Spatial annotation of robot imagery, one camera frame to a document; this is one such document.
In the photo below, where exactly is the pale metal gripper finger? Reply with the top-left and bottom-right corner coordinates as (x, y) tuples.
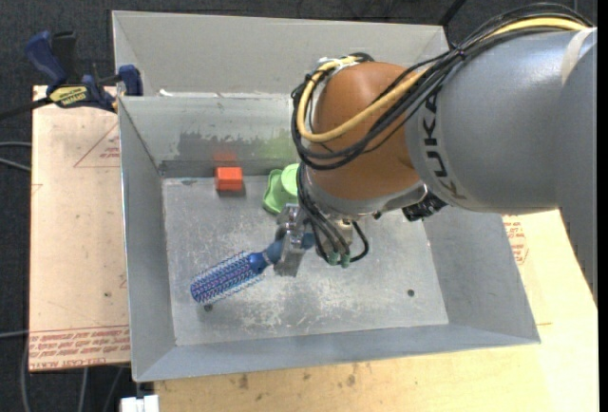
(276, 204), (306, 242)
(273, 240), (306, 279)

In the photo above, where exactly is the blue round hairbrush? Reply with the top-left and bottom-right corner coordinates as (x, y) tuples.
(189, 232), (315, 306)

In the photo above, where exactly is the light green plastic cup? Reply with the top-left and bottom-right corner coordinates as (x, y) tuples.
(261, 162), (302, 215)

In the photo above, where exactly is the orange block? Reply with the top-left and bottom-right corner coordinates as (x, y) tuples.
(214, 165), (244, 194)

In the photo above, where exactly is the brown cardboard board, red print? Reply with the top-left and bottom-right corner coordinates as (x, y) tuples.
(28, 84), (530, 374)

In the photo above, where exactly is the grey metal bin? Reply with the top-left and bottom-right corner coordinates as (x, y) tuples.
(111, 9), (542, 384)

